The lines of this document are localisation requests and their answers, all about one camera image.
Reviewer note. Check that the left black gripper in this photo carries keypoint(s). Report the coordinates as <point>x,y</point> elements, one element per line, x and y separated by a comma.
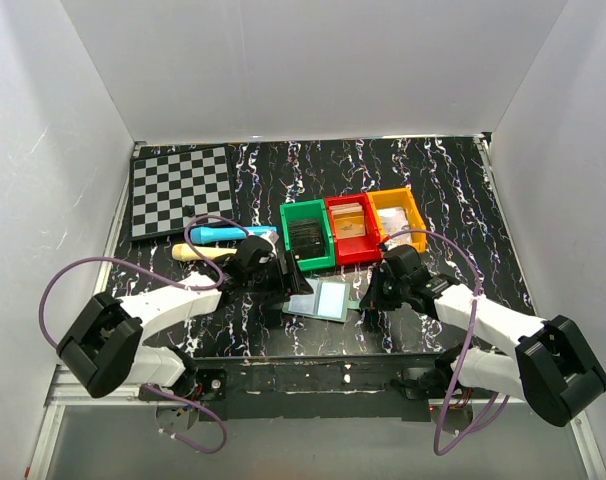
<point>287,273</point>

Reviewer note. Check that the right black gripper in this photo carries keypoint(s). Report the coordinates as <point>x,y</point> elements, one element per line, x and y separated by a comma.
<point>381,291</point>

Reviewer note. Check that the green card holder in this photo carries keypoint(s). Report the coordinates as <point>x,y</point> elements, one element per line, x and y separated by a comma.
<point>329,301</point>

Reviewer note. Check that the red plastic bin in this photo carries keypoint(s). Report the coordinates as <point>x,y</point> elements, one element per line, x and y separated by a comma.
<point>363,249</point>

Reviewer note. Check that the green plastic bin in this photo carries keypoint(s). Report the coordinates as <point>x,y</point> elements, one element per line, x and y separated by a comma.
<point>309,209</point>

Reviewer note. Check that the yellow plastic bin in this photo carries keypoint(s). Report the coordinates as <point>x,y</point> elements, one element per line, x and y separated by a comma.
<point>404,198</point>

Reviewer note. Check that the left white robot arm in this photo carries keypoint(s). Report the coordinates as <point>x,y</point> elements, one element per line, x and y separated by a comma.
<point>105,346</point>

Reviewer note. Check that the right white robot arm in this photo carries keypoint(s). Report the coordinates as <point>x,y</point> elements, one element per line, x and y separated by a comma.
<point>546,363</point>

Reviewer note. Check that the black card in green bin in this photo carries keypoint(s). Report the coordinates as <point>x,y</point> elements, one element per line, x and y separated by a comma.
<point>306,238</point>

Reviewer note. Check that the white card in yellow bin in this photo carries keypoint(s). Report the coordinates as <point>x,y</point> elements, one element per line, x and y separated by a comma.
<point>393,219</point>

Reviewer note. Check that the orange card in red bin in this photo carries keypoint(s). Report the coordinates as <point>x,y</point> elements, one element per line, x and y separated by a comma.
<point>348,220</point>

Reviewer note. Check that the blue plastic crayon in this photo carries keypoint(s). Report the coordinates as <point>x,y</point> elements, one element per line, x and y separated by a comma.
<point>206,235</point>

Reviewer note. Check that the cream plastic crayon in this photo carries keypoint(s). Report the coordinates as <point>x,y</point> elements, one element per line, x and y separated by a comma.
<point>183,252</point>

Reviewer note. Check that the checkered chessboard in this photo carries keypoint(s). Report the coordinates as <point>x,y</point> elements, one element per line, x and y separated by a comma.
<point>162,185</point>

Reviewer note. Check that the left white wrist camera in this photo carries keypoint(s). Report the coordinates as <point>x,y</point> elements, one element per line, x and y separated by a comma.
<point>272,238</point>

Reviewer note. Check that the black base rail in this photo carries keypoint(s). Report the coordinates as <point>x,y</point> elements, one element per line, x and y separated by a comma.
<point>354,386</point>

